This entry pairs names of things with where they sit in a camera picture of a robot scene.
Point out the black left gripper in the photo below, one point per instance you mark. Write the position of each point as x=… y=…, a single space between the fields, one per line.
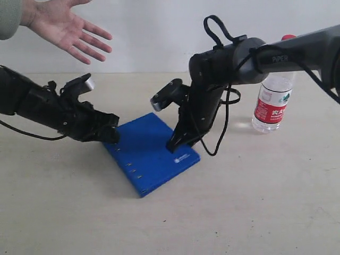
x=81 y=122

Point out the clear water bottle red label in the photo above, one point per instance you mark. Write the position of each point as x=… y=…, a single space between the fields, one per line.
x=272 y=100

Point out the green knit sleeve forearm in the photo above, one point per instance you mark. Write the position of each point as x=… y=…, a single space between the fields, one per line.
x=11 y=13

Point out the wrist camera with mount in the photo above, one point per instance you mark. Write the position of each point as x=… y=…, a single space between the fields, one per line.
x=72 y=89
x=174 y=92

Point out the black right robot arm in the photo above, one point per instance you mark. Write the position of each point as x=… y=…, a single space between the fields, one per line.
x=250 y=61

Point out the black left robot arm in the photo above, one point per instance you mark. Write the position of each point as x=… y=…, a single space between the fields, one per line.
x=21 y=96

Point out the blue ring binder notebook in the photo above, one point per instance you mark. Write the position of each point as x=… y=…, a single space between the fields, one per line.
x=142 y=156

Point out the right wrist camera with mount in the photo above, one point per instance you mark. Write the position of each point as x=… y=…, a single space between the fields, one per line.
x=174 y=92

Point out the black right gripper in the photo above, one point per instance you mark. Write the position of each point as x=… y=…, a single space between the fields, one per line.
x=196 y=117

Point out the person's open bare hand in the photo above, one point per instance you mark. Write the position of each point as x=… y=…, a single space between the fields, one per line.
x=54 y=22

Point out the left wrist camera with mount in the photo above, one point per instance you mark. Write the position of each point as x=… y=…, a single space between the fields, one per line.
x=72 y=89

